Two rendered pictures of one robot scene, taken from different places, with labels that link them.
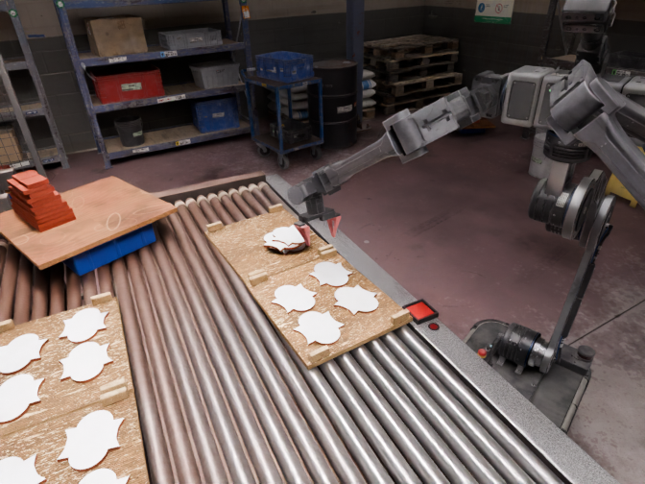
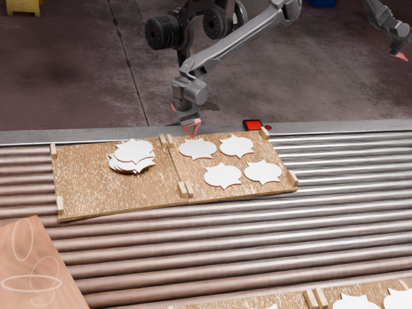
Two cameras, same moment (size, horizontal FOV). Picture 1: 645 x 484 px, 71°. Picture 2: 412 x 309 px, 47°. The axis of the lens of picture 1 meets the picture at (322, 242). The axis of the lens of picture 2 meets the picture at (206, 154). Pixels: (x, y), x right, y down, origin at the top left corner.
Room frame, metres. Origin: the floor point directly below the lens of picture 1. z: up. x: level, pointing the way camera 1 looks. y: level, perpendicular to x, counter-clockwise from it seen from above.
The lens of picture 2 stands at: (1.00, 1.36, 2.03)
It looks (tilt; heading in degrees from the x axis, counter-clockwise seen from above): 38 degrees down; 277
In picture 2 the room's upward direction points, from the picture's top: 9 degrees clockwise
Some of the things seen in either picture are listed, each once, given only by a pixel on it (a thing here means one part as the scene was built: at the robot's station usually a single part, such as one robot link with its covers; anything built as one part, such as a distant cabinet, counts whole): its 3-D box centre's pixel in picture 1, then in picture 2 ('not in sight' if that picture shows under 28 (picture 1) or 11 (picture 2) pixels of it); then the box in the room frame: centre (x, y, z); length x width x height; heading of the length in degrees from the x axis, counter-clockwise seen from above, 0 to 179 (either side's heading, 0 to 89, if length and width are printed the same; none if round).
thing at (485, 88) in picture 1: (480, 99); not in sight; (1.37, -0.49, 1.45); 0.09 x 0.08 x 0.12; 49
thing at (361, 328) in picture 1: (324, 302); (228, 163); (1.08, 0.00, 0.93); 0.41 x 0.35 x 0.02; 30
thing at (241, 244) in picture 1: (268, 242); (116, 175); (1.44, 0.20, 0.93); 0.41 x 0.35 x 0.02; 31
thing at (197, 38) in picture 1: (190, 38); not in sight; (5.44, 1.39, 1.16); 0.60 x 0.40 x 0.15; 122
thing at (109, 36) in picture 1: (115, 35); not in sight; (5.13, 2.08, 1.26); 0.49 x 0.38 x 0.34; 125
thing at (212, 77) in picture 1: (215, 74); not in sight; (5.55, 1.19, 0.76); 0.50 x 0.36 x 0.24; 125
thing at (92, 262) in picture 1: (97, 233); not in sight; (1.47, 0.85, 0.97); 0.31 x 0.31 x 0.10; 48
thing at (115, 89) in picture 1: (128, 83); not in sight; (5.10, 2.06, 0.78); 0.66 x 0.45 x 0.28; 119
